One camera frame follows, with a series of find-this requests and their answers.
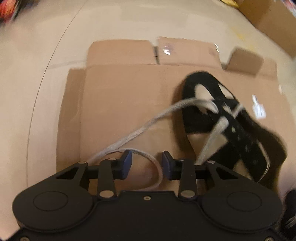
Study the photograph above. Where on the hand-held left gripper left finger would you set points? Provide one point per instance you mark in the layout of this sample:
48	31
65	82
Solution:
127	162

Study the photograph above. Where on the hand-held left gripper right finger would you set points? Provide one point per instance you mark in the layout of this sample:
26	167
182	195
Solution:
167	162

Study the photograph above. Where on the crumpled clear tape piece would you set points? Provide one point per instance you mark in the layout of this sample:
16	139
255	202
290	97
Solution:
257	107

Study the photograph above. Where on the flattened cardboard box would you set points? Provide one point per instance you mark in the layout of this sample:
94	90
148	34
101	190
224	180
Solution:
115	92

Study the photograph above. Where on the black and white shoe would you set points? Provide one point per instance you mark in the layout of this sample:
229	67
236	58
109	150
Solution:
198	122

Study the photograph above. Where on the orange printed bag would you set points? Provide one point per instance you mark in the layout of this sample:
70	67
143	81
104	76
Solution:
9	9

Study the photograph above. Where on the brown cardboard box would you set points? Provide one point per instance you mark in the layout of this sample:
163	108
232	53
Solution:
272	18

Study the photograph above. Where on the white shoelace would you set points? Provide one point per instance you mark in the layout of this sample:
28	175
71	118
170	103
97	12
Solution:
182	104

